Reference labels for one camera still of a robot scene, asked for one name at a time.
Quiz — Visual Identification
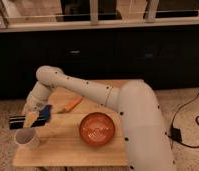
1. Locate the black striped gripper body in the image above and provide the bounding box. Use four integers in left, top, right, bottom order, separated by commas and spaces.
9, 112, 49, 130

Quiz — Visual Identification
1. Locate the blue eraser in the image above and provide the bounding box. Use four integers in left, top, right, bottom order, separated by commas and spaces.
36, 105, 52, 124

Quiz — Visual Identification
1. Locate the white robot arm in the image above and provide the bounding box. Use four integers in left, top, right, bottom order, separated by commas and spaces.
22, 66, 176, 171

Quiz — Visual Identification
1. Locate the wooden table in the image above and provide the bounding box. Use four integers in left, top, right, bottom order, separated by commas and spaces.
12, 79, 141, 171

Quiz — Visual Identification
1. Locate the orange carrot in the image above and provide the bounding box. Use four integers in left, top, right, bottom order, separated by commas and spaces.
58, 97, 83, 113

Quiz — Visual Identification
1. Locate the orange bowl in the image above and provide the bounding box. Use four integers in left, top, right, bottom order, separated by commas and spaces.
79, 112, 115, 147

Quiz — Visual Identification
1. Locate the black power adapter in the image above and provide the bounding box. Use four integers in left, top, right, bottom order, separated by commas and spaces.
171, 127, 182, 142

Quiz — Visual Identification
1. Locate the dark cabinet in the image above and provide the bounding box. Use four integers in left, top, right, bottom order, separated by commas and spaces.
0, 25, 199, 99

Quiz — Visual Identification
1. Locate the black cable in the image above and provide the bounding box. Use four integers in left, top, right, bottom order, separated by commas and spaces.
167, 87, 199, 149

